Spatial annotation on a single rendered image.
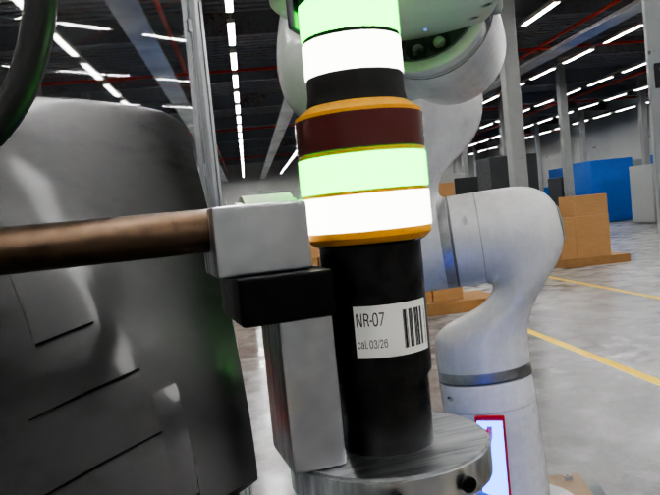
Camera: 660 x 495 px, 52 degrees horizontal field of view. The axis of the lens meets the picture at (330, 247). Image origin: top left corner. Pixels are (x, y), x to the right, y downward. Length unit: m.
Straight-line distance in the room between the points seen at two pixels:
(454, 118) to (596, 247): 12.02
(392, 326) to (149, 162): 0.16
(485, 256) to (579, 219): 11.82
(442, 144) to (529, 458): 0.40
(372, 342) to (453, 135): 0.65
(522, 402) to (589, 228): 11.89
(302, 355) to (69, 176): 0.15
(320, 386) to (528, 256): 0.65
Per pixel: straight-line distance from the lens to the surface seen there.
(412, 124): 0.22
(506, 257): 0.86
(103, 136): 0.35
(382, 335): 0.22
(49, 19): 0.23
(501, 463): 0.61
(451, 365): 0.88
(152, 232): 0.21
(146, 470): 0.24
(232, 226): 0.21
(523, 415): 0.90
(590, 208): 12.77
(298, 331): 0.21
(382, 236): 0.21
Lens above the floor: 1.38
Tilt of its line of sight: 3 degrees down
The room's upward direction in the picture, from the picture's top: 6 degrees counter-clockwise
